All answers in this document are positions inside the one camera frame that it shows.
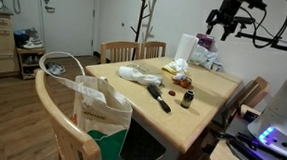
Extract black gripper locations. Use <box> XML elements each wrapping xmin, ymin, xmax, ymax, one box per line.
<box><xmin>204</xmin><ymin>0</ymin><xmax>257</xmax><ymax>44</ymax></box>

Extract purple box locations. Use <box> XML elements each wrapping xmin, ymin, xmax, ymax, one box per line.
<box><xmin>194</xmin><ymin>32</ymin><xmax>216</xmax><ymax>52</ymax></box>

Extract red wrapped object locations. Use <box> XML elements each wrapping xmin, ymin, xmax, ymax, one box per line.
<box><xmin>171</xmin><ymin>71</ymin><xmax>194</xmax><ymax>90</ymax></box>

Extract black boom rod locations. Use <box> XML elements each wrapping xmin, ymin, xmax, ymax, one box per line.
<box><xmin>233</xmin><ymin>31</ymin><xmax>287</xmax><ymax>56</ymax></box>

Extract light wooden chair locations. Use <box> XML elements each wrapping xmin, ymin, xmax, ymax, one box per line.
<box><xmin>211</xmin><ymin>72</ymin><xmax>272</xmax><ymax>133</ymax></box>
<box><xmin>98</xmin><ymin>38</ymin><xmax>142</xmax><ymax>67</ymax></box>
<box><xmin>139</xmin><ymin>40</ymin><xmax>168</xmax><ymax>62</ymax></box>
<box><xmin>28</xmin><ymin>67</ymin><xmax>109</xmax><ymax>160</ymax></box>

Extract dark glass bottle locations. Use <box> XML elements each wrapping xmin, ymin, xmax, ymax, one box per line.
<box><xmin>180</xmin><ymin>89</ymin><xmax>196</xmax><ymax>110</ymax></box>

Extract dark wooden coat rack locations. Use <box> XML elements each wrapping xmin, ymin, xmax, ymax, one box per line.
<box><xmin>128</xmin><ymin>0</ymin><xmax>150</xmax><ymax>61</ymax></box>

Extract black hair brush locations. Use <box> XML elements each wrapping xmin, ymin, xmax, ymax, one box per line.
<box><xmin>145</xmin><ymin>83</ymin><xmax>174</xmax><ymax>115</ymax></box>

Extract crumpled white plastic bag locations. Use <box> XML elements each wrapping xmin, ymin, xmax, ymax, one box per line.
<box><xmin>117</xmin><ymin>64</ymin><xmax>165</xmax><ymax>88</ymax></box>

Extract dark floor rug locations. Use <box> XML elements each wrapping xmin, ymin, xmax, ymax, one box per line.
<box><xmin>120</xmin><ymin>118</ymin><xmax>169</xmax><ymax>160</ymax></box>

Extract canvas tote bag green print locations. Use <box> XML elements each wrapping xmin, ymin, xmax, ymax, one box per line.
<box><xmin>32</xmin><ymin>50</ymin><xmax>137</xmax><ymax>160</ymax></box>

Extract white door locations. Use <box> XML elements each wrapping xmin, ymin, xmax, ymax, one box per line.
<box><xmin>34</xmin><ymin>0</ymin><xmax>98</xmax><ymax>62</ymax></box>

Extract grey white sneaker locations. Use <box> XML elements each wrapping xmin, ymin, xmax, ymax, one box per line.
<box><xmin>45</xmin><ymin>61</ymin><xmax>61</xmax><ymax>77</ymax></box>
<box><xmin>52</xmin><ymin>63</ymin><xmax>67</xmax><ymax>76</ymax></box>

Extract grey shoe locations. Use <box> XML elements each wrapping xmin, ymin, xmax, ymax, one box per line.
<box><xmin>24</xmin><ymin>27</ymin><xmax>41</xmax><ymax>42</ymax></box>

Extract white sneakers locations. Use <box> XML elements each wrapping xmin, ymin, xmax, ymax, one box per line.
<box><xmin>21</xmin><ymin>37</ymin><xmax>45</xmax><ymax>51</ymax></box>

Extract dark shoes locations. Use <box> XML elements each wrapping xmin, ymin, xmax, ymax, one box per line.
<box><xmin>23</xmin><ymin>53</ymin><xmax>42</xmax><ymax>67</ymax></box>

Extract wooden shoe rack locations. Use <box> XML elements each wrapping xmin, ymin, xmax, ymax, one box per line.
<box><xmin>13</xmin><ymin>45</ymin><xmax>47</xmax><ymax>83</ymax></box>

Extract blue fabric item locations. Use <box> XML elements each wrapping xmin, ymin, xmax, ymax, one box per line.
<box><xmin>12</xmin><ymin>28</ymin><xmax>30</xmax><ymax>49</ymax></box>

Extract wooden drawer cabinet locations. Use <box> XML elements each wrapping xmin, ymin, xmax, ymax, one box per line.
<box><xmin>0</xmin><ymin>6</ymin><xmax>25</xmax><ymax>80</ymax></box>

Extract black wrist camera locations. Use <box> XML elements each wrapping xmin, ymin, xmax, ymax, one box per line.
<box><xmin>241</xmin><ymin>0</ymin><xmax>269</xmax><ymax>12</ymax></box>

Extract silver door handle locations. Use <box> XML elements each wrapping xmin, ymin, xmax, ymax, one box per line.
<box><xmin>43</xmin><ymin>5</ymin><xmax>56</xmax><ymax>14</ymax></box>

